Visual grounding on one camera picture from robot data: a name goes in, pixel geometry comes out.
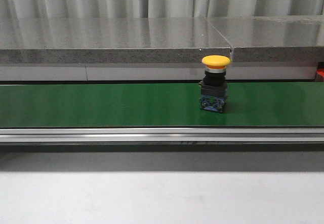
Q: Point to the grey stone slab left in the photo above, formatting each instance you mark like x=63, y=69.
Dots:
x=109, y=40

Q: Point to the grey stone slab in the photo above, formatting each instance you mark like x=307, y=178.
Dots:
x=109, y=40
x=273, y=39

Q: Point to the green conveyor belt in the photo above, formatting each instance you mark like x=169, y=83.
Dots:
x=164, y=104

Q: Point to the grey stone slab right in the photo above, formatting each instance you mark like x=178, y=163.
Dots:
x=273, y=39

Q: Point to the white base panel under slabs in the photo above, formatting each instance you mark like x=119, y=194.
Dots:
x=155, y=71

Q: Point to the red object at right edge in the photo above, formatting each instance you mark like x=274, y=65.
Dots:
x=319, y=75

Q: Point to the aluminium conveyor side rail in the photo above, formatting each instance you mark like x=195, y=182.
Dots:
x=160, y=135

